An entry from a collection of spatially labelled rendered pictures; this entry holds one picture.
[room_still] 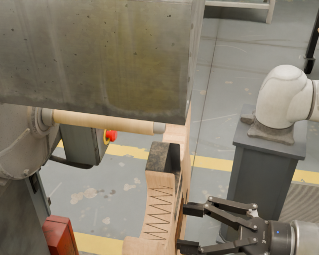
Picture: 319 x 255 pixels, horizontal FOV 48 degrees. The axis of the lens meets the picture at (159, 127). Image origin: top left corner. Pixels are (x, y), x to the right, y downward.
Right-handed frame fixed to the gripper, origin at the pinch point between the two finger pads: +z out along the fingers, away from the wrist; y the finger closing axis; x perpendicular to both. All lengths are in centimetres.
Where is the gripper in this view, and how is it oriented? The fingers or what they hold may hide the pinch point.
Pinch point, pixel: (180, 225)
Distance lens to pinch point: 73.5
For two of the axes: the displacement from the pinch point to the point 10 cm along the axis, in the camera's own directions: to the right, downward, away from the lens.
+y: 1.9, -7.4, 6.5
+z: -9.8, -1.2, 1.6
